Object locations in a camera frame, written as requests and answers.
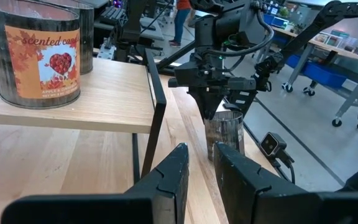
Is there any small black table camera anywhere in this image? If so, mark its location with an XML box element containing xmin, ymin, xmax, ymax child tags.
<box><xmin>259</xmin><ymin>131</ymin><xmax>288</xmax><ymax>157</ymax></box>

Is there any black camera cable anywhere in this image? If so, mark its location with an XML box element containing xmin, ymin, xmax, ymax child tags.
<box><xmin>272</xmin><ymin>148</ymin><xmax>296</xmax><ymax>185</ymax></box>

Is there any rustic candle tin orange wax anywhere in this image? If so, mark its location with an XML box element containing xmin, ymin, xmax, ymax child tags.
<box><xmin>37</xmin><ymin>0</ymin><xmax>95</xmax><ymax>76</ymax></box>

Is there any apple heart label candle tin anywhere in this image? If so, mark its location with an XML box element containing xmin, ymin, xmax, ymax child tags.
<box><xmin>0</xmin><ymin>0</ymin><xmax>82</xmax><ymax>110</ymax></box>

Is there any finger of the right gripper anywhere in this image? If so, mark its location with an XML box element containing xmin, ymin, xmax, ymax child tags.
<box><xmin>187</xmin><ymin>88</ymin><xmax>227</xmax><ymax>121</ymax></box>
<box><xmin>224</xmin><ymin>89</ymin><xmax>258</xmax><ymax>119</ymax></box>

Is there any large blue storage bin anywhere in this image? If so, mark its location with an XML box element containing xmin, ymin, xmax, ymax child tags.
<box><xmin>285</xmin><ymin>54</ymin><xmax>348</xmax><ymax>90</ymax></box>

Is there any person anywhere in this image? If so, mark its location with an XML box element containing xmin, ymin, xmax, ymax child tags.
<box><xmin>168</xmin><ymin>0</ymin><xmax>193</xmax><ymax>48</ymax></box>

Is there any jasmine sandalwood candle tin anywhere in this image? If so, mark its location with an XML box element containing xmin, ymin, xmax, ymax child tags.
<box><xmin>204</xmin><ymin>110</ymin><xmax>246</xmax><ymax>162</ymax></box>

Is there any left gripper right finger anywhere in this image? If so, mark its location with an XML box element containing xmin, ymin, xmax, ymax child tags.
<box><xmin>213</xmin><ymin>141</ymin><xmax>358</xmax><ymax>224</ymax></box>

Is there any wooden top workbench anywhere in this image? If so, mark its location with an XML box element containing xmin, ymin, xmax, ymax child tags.
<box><xmin>256</xmin><ymin>26</ymin><xmax>358</xmax><ymax>129</ymax></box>

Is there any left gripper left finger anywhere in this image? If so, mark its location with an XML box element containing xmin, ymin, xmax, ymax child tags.
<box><xmin>0</xmin><ymin>142</ymin><xmax>190</xmax><ymax>224</ymax></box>

